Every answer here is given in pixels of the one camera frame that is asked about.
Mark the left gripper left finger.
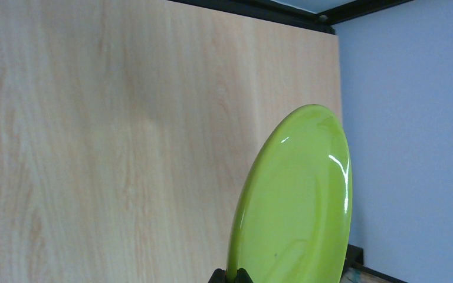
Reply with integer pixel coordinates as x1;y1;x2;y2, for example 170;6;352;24
208;268;226;283

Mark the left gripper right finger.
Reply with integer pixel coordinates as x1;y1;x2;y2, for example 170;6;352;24
234;268;253;283

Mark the black frame front rail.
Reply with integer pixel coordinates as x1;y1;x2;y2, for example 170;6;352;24
340;244;406;283

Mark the green plate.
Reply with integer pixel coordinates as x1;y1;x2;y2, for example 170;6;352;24
225;104;353;282

